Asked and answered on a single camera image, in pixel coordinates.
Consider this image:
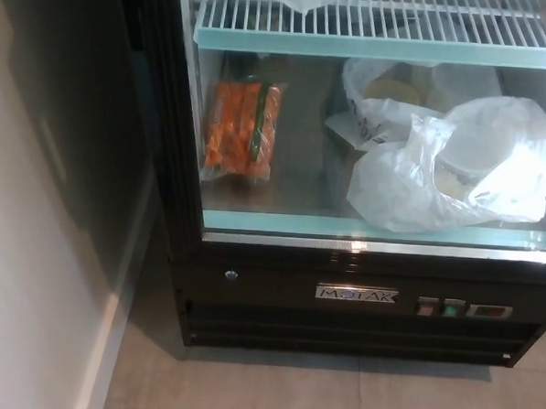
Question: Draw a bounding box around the silver Motak logo plate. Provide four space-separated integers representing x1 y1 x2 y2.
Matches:
314 285 400 306

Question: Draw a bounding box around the bag of orange carrots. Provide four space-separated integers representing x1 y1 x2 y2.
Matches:
198 70 291 188

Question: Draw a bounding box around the green rocker switch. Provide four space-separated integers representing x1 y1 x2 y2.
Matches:
440 298 464 320

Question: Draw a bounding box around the digital temperature controller display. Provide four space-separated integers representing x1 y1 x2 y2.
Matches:
466 303 513 319

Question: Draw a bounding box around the black display refrigerator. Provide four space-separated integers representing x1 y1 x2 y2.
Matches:
104 0 546 367

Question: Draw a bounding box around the red rocker switch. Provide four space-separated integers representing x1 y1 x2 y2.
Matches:
413 296 436 318

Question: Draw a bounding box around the white wire refrigerator shelf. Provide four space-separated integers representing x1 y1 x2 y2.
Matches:
192 0 546 70

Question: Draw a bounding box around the clear bag with blue print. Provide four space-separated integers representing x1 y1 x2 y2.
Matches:
337 56 507 152

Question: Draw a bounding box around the round clear food container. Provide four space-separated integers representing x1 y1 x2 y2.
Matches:
431 147 498 201

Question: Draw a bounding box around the white flat paper box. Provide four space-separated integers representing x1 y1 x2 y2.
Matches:
323 109 398 153

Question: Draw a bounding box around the large white plastic bag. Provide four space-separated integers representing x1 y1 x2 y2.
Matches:
344 87 546 242

